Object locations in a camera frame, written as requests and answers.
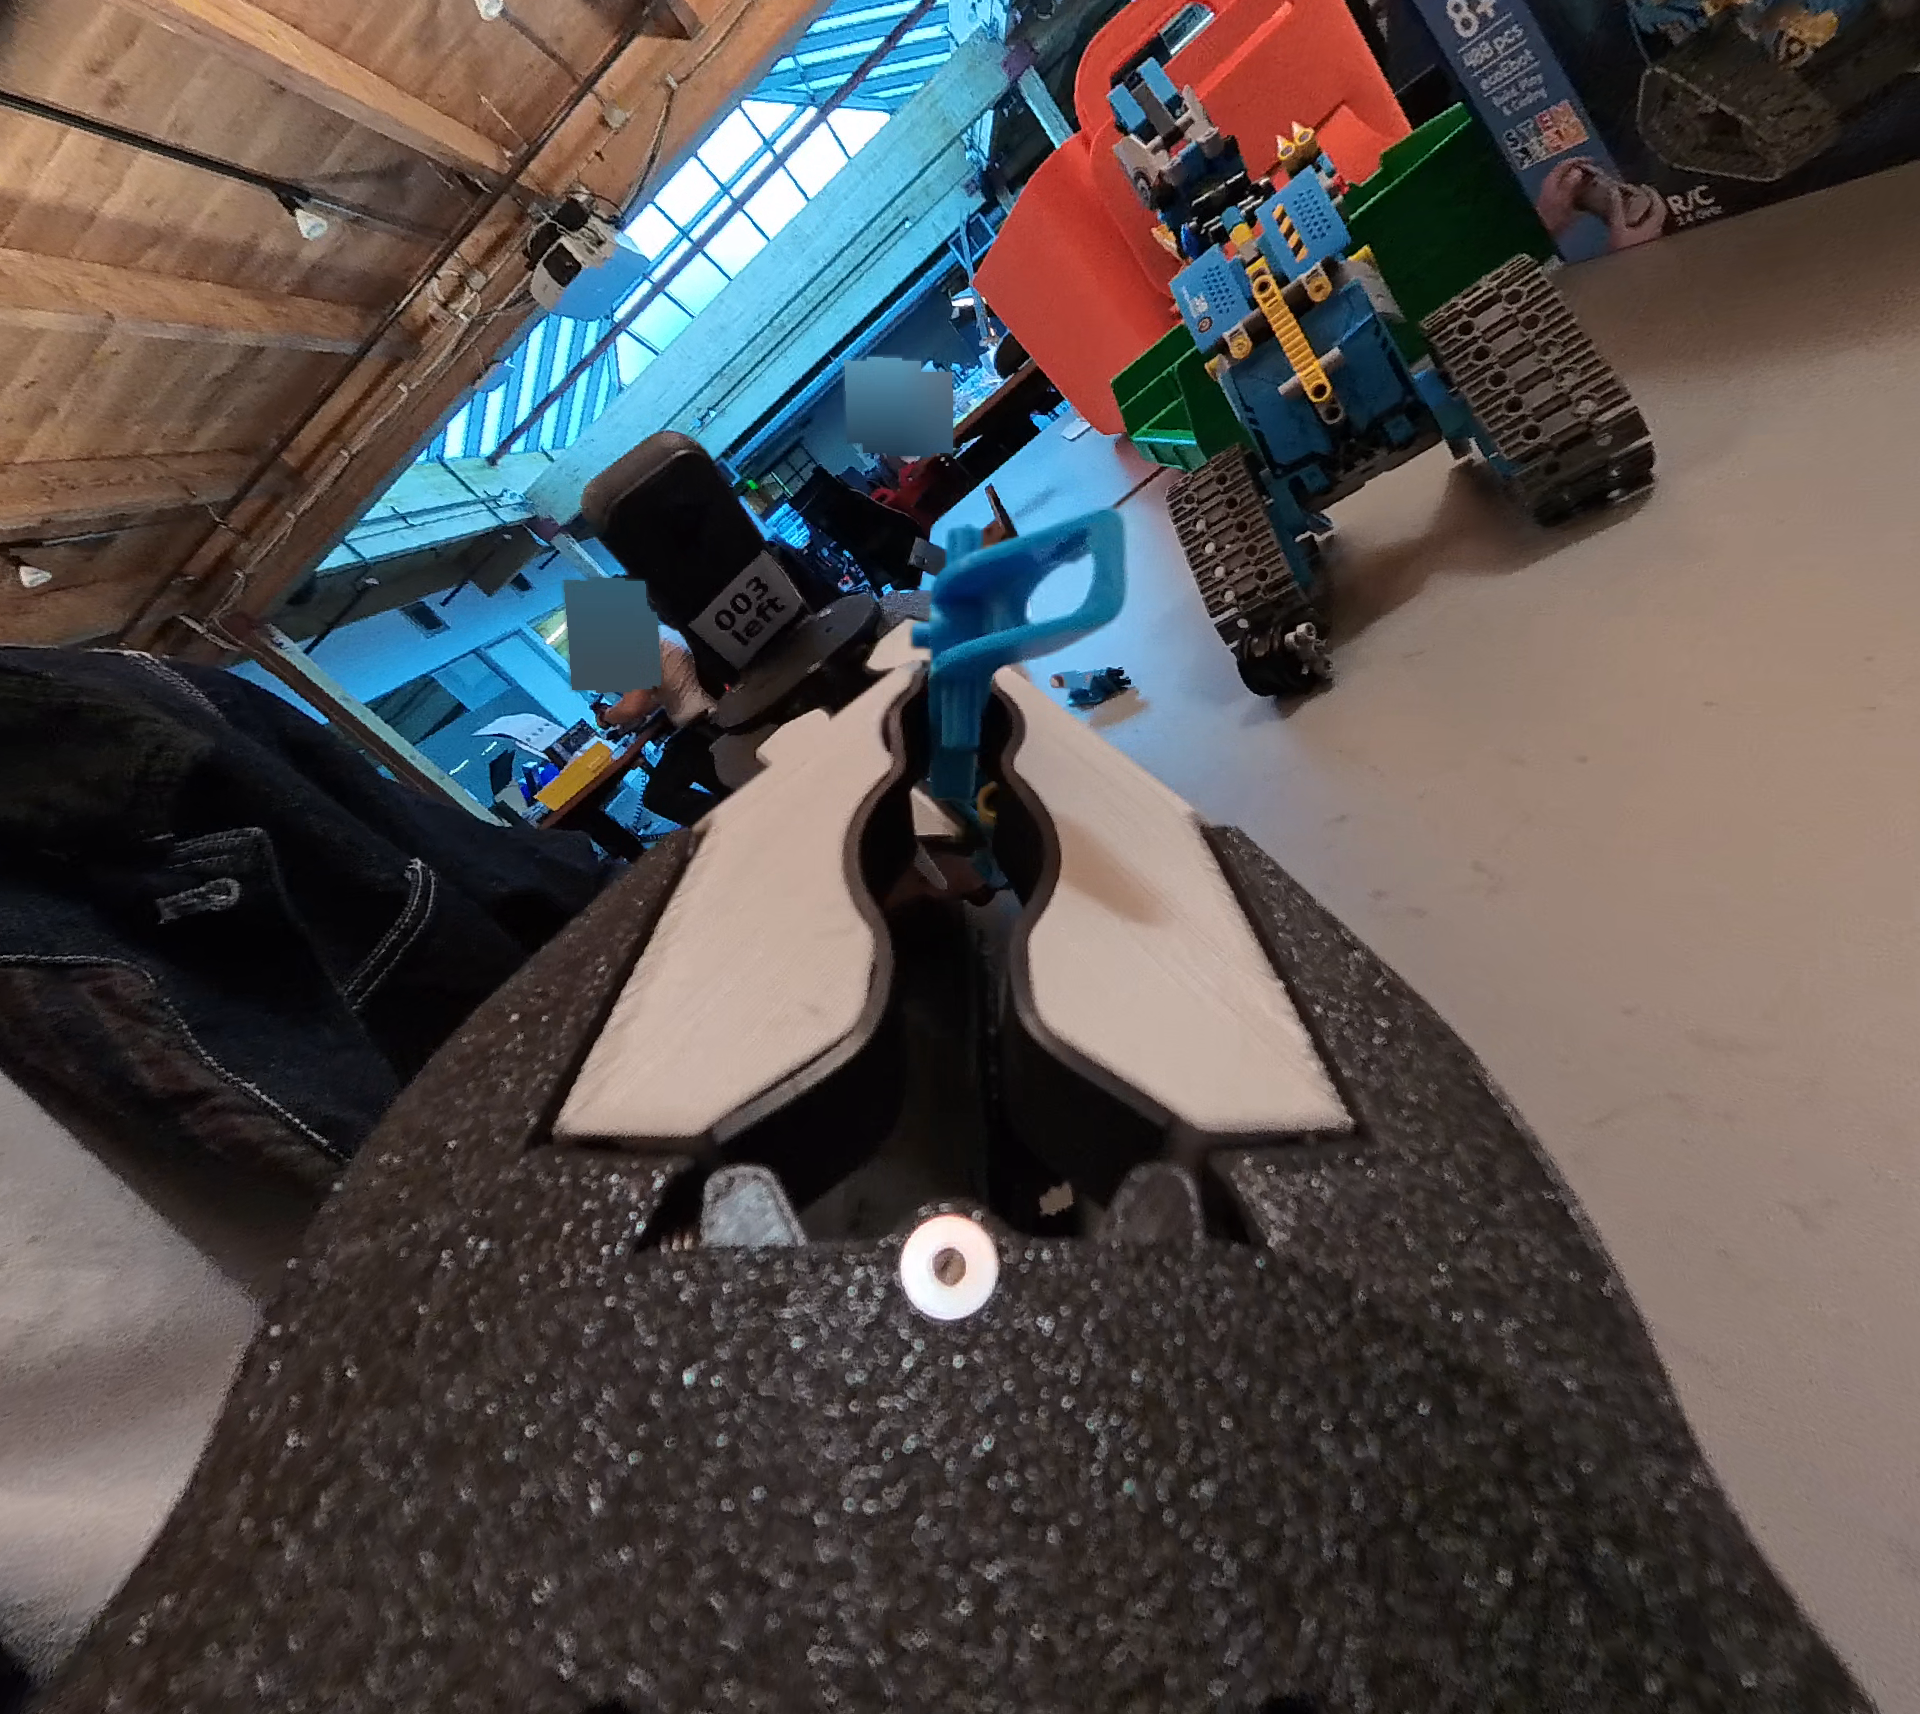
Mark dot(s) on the white ceiling camera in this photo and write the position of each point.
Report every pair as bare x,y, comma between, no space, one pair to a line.
575,259

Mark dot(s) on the orange bag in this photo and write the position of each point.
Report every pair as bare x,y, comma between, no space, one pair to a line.
1052,247

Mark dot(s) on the person's left forearm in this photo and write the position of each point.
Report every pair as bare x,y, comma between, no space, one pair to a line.
183,873

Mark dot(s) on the green plastic bin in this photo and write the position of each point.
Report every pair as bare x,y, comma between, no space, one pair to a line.
1471,203

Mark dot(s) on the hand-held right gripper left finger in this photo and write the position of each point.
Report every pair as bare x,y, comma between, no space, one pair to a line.
723,994

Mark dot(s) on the light blue brick separator tool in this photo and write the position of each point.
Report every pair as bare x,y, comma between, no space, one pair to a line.
1005,591

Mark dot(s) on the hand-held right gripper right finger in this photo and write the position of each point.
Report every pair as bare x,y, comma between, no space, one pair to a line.
1183,994

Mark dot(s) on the blue tracked toy robot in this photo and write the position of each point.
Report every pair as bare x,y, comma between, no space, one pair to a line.
1286,332

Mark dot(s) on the small blue brick piece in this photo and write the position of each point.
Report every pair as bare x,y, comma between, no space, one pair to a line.
1089,685

